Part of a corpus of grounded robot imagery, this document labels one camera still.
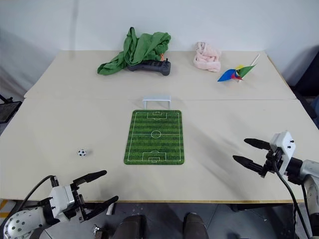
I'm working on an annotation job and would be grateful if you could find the grey handheld controller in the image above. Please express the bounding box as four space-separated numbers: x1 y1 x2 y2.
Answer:
127 58 172 76

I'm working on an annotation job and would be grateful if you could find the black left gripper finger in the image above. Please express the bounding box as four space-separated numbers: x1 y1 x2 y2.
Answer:
83 195 119 221
72 170 108 187

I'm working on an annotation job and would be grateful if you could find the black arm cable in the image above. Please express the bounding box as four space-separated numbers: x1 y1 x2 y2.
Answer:
12 175 60 218
272 152 314 239

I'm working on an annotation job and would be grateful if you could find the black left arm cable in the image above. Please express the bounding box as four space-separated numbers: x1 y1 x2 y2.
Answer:
12 175 60 218

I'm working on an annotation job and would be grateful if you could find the colourful paper pinwheel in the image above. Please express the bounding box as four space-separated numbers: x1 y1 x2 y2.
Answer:
217 53 261 83

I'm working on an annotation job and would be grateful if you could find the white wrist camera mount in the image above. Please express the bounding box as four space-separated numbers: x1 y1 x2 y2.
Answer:
270 130 297 175
45 185 75 220

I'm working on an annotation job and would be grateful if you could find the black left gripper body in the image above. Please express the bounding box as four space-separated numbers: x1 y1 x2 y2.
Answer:
62 183 88 222

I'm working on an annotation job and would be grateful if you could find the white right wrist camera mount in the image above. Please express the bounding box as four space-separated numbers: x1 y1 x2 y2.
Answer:
270 130 297 175

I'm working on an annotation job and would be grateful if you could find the black metal stand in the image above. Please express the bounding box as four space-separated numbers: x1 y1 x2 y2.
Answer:
0 94 22 124

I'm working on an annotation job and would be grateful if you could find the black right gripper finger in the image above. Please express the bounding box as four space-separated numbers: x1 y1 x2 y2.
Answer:
232 155 266 173
244 138 272 151

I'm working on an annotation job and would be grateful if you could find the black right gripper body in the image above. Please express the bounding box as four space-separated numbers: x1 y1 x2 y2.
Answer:
259 147 285 179

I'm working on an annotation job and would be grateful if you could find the dark rounded shape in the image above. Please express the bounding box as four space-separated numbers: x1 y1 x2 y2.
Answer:
182 212 209 239

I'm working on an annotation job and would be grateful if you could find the crumpled pink towel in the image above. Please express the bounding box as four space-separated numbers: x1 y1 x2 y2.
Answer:
193 41 222 74

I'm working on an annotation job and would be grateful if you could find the small white goal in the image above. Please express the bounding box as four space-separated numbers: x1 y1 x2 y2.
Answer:
142 95 172 109

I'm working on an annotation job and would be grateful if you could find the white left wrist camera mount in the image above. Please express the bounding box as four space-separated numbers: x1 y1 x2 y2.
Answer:
45 185 75 220

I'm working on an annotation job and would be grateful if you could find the green soccer field mat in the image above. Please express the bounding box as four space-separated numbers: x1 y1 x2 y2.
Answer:
122 109 186 166

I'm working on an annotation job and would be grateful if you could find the dark equipment beside table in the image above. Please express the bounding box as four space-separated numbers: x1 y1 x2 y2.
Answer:
296 71 319 125

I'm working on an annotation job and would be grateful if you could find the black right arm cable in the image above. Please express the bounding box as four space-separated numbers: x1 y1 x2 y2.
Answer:
272 152 314 239

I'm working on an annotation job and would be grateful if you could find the crumpled green cloth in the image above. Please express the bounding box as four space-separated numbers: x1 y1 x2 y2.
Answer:
97 26 172 76

